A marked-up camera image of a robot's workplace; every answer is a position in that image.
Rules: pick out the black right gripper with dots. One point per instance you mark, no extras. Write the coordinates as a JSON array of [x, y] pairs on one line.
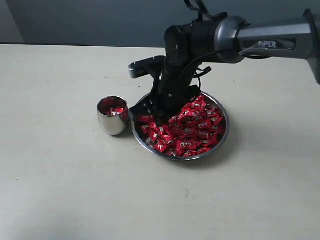
[[171, 91]]

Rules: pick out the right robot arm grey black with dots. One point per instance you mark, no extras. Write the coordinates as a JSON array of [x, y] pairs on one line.
[[222, 39]]

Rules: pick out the stainless steel cup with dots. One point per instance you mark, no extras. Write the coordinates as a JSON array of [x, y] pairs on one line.
[[113, 125]]

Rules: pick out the pile of red wrapped candies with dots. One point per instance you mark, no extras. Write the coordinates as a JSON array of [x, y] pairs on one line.
[[195, 132]]

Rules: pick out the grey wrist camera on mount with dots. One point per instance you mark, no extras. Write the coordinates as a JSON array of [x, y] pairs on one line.
[[149, 66]]

